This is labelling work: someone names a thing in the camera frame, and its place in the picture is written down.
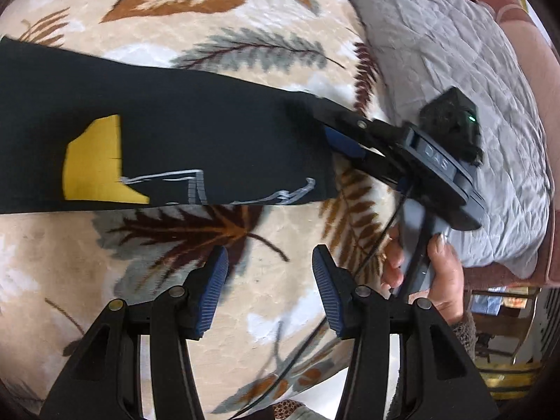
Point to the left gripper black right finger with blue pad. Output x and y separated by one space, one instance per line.
438 378

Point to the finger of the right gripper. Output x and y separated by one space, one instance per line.
370 133
366 161

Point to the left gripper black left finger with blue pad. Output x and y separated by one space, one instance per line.
101 379

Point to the black pant with yellow patch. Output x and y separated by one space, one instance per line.
83 133

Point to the person's right hand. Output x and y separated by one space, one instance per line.
446 291

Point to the grey quilted bedspread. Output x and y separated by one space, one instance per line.
423 48

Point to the beige leaf pattern blanket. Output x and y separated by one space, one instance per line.
59 270

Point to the pink maroon bed sheet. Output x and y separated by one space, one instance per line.
540 64

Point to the black camera box green light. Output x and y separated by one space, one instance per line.
451 121

